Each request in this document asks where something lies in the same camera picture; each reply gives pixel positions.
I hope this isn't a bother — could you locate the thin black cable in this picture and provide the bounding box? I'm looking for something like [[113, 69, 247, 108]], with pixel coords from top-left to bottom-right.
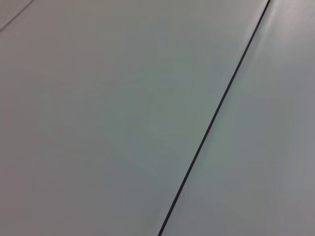
[[157, 0, 271, 236]]

